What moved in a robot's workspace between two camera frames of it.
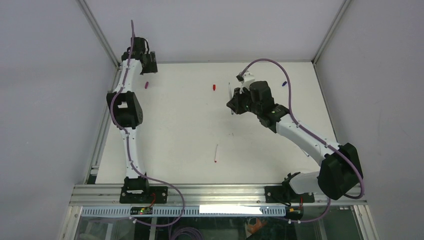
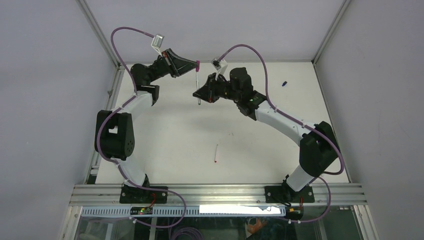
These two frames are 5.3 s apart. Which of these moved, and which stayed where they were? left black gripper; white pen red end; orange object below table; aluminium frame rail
Moved: left black gripper
Stayed: aluminium frame rail; orange object below table; white pen red end
